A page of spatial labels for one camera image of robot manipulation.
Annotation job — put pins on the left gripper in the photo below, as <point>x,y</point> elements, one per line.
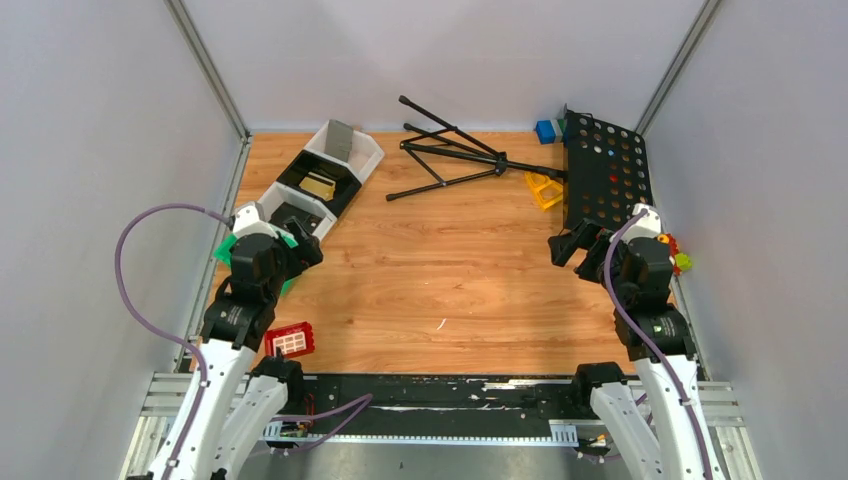
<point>308,247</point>

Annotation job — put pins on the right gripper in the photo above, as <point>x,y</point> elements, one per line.
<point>586,234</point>

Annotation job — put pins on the grey card holder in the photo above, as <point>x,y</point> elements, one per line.
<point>339,140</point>

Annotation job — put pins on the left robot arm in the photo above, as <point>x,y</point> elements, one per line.
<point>230,399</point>

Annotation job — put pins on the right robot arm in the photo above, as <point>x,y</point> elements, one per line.
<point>635,265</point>

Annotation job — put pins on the white bin with black card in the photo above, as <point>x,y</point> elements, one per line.
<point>281,202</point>

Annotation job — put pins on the gold cards in bin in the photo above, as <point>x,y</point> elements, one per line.
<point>318,185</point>

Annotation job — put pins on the black plastic bin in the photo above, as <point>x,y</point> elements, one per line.
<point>347,184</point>

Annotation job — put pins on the black perforated tray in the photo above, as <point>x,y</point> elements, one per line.
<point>607,171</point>

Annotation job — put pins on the green plastic bin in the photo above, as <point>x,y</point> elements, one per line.
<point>222,254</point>

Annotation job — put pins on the red toy window block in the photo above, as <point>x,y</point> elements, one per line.
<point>290,341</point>

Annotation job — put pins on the white empty bin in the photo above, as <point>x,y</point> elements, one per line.
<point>365,155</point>

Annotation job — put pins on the blue toy block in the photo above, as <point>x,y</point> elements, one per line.
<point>550,131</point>

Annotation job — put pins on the colourful toy figure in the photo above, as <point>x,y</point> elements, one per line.
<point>681,261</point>

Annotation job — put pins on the black folding stand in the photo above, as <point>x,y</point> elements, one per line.
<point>452,142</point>

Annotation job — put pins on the yellow toy frame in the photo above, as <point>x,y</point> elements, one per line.
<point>545,191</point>

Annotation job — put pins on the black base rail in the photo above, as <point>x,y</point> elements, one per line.
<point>430,406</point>

